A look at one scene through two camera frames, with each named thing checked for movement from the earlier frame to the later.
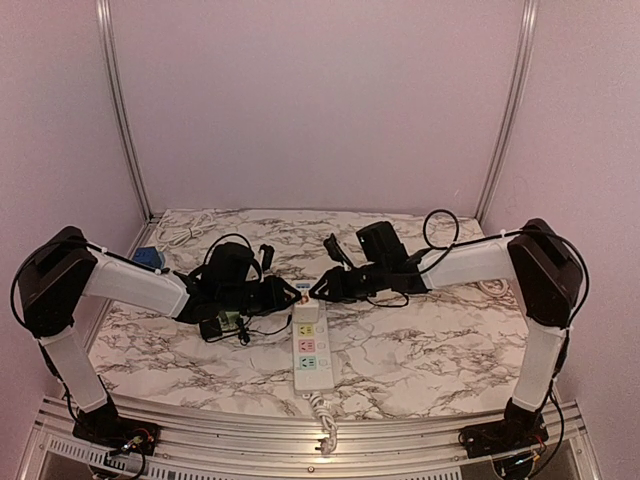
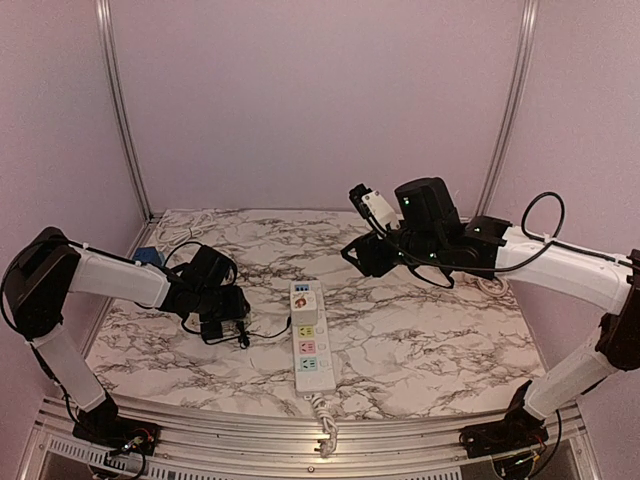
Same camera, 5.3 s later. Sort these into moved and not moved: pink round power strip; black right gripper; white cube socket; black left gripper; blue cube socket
Moved: black left gripper; black right gripper
Not moved: white cube socket; pink round power strip; blue cube socket
